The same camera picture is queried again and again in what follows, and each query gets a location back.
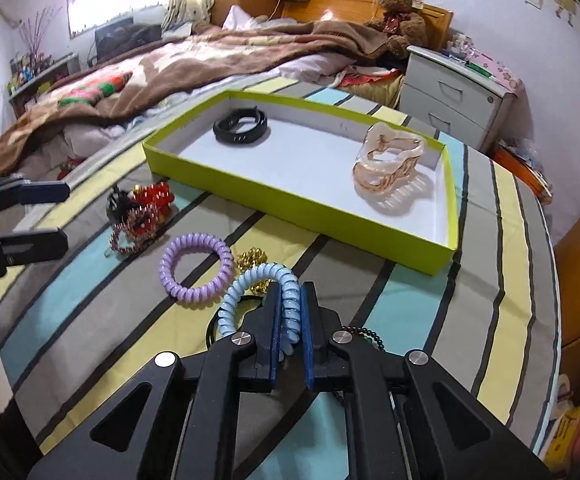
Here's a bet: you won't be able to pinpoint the green cardboard box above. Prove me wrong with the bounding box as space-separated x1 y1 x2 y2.
142 90 460 277

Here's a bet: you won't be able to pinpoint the blue spiral hair tie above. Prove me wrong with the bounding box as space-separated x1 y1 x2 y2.
217 262 302 358

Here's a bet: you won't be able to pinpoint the black hair clip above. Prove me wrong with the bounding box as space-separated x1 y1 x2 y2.
106 186 136 222

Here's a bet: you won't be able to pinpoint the black hair tie green ball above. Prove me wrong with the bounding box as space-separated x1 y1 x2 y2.
206 294 271 347

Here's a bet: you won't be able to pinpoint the pink bead bracelet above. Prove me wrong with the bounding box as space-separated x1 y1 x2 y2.
109 205 163 257

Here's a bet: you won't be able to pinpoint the yellow packet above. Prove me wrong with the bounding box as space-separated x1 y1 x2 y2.
545 400 580 471

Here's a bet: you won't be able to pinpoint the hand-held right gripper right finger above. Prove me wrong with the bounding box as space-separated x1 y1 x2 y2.
302 281 553 480

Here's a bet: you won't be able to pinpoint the green red folded cloth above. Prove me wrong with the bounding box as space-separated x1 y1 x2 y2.
57 71 133 108

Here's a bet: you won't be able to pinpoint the brown patterned blanket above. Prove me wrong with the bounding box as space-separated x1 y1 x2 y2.
0 19 396 181

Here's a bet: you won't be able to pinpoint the dark bead bracelet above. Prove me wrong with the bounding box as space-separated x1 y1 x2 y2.
342 326 387 352

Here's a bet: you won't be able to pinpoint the wooden headboard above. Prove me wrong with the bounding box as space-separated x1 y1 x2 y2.
280 0 453 43

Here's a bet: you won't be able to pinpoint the window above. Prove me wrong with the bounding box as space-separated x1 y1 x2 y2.
66 0 168 41

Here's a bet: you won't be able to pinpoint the pink floral box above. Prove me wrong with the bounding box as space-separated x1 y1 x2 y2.
465 50 523 93

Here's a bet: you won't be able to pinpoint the white nightstand with drawers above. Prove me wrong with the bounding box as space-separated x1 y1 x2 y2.
399 45 517 153

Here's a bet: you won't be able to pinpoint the orange box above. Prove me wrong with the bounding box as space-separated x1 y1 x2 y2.
492 147 553 203

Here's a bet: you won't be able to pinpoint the dried branches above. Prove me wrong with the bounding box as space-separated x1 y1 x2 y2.
17 7 63 61

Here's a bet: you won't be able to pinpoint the translucent pink hair claw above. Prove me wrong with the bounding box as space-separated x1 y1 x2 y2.
352 121 427 217

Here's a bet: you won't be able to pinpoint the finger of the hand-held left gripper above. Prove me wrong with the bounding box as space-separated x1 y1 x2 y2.
0 174 70 226
0 227 69 283

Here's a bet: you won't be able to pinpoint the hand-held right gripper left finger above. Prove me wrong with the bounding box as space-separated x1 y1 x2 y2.
27 282 283 480

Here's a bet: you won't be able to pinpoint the cluttered side shelf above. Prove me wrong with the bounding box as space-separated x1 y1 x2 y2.
7 52 78 116

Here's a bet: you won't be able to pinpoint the red bead bracelet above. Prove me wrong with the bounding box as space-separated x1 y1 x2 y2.
120 182 175 241

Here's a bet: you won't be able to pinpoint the purple spiral hair tie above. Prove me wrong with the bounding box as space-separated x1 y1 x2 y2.
159 233 234 306

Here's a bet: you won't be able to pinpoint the white pillow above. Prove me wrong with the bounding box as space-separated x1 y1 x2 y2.
222 5 271 31

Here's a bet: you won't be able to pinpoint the gold bead hair tie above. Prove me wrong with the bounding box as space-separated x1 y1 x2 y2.
235 247 272 296

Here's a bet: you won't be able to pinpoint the brown teddy bear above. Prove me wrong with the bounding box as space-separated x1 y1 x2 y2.
365 0 428 58

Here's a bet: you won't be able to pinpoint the black wristband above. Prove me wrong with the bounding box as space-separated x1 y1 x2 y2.
213 105 270 147

